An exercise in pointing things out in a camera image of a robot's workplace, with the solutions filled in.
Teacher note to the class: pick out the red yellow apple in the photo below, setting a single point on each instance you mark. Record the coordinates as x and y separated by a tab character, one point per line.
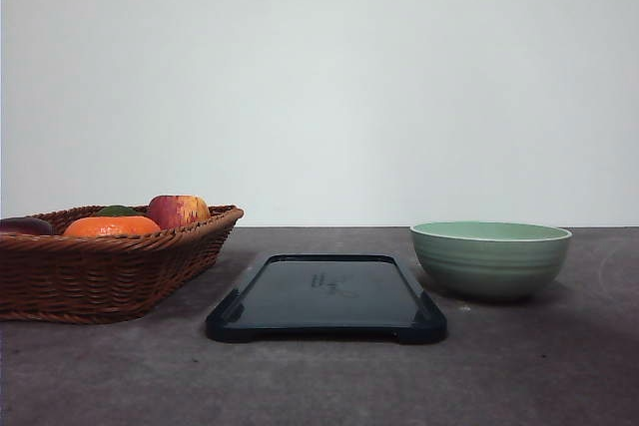
174	210

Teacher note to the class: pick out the dark rectangular tray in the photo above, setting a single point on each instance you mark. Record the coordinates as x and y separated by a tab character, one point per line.
327	296

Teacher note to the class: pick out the dark purple fruit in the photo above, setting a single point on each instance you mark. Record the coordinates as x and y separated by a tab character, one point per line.
25	225

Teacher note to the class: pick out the orange mandarin fruit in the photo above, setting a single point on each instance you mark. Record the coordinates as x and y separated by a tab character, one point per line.
110	225

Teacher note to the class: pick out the brown wicker basket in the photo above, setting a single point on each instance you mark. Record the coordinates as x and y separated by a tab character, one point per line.
104	263

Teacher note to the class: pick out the green ceramic bowl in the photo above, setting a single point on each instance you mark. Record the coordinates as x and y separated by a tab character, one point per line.
490	258

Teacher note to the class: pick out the green fruit in basket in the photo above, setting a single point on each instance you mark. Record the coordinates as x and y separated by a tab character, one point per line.
116	210

